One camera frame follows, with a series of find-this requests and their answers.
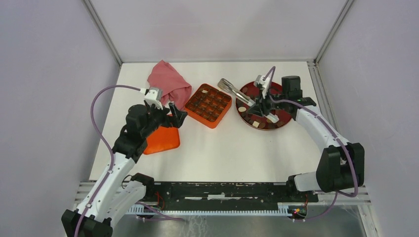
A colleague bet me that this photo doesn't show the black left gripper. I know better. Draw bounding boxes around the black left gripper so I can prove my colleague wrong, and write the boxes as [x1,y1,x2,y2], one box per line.
[141,102,187,138]

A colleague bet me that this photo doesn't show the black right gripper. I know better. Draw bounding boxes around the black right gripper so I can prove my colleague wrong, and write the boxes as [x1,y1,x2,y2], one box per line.
[247,87,288,118]

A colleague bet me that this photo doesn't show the orange chocolate box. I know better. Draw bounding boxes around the orange chocolate box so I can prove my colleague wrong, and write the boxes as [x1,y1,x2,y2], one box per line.
[185,83,232,129]

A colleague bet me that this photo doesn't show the silver white-handled tongs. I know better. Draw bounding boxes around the silver white-handled tongs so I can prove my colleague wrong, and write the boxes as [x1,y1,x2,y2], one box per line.
[217,78,280,123]

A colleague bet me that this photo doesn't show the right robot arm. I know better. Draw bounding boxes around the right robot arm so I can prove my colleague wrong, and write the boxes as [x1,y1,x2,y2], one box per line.
[248,75,365,201]

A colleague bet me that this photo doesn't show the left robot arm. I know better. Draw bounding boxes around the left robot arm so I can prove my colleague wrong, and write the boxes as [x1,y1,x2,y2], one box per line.
[61,102,188,237]

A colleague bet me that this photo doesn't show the red round plate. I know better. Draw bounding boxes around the red round plate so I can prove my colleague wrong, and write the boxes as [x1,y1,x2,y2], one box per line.
[235,82,292,131]

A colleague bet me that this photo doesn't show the pink cloth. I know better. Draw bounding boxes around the pink cloth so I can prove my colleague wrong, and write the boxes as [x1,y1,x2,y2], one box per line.
[147,60,192,109]

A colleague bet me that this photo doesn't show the orange box lid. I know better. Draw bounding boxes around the orange box lid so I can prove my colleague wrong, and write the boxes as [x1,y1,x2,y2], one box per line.
[141,121,180,155]

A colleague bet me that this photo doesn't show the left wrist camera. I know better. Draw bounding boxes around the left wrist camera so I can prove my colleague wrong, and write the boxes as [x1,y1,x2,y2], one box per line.
[140,87,164,110]

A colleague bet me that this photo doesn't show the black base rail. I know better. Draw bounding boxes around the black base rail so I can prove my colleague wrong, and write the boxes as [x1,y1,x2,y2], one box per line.
[140,182,319,211]

